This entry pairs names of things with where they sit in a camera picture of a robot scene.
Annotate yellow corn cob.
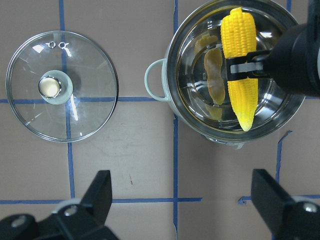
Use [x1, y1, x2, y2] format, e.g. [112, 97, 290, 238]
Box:
[220, 7, 258, 132]

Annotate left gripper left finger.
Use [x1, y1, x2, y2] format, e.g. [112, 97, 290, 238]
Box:
[52, 170, 112, 240]

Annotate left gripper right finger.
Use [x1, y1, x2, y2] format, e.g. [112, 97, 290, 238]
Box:
[251, 169, 320, 240]

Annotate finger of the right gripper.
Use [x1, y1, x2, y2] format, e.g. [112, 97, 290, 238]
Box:
[225, 50, 271, 81]

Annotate glass pot lid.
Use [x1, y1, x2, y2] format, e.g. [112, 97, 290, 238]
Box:
[5, 30, 119, 143]

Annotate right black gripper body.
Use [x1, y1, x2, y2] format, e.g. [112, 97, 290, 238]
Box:
[254, 0, 320, 97]

